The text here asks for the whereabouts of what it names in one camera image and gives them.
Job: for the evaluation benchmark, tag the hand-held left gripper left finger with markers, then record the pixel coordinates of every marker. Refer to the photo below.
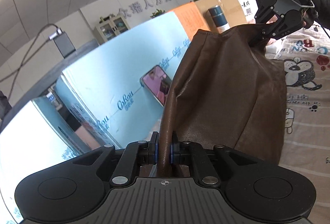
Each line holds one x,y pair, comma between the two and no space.
155,152

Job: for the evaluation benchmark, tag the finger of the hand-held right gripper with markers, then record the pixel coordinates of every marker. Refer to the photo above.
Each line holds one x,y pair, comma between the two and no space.
265,13
268,31

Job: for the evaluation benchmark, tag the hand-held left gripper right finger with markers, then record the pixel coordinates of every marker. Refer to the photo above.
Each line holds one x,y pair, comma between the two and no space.
172,153

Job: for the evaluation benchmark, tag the brown leather garment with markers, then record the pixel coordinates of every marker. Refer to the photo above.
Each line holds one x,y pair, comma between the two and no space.
226,89

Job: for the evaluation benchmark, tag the white printed carton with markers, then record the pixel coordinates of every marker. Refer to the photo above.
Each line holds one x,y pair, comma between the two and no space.
247,4

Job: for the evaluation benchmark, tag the large cardboard box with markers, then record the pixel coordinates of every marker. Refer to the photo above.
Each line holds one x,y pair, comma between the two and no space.
229,3

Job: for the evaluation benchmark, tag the teal cylindrical canister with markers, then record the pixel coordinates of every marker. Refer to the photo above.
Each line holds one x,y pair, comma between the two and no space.
218,18

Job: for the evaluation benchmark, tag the smartphone with pink screen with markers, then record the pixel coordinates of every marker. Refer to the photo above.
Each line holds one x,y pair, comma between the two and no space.
157,84

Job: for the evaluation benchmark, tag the orange board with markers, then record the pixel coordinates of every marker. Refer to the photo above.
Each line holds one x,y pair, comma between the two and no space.
189,18

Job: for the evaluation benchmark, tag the cartoon printed bed sheet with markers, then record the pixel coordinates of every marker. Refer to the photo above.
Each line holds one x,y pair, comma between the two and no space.
306,100

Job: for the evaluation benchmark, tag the green potted plant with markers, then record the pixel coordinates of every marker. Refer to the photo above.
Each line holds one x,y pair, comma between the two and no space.
157,13

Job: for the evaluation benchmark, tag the glass door cabinet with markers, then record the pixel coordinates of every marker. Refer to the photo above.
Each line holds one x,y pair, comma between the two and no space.
113,27

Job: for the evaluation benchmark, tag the black box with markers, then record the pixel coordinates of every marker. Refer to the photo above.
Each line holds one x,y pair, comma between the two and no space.
63,43

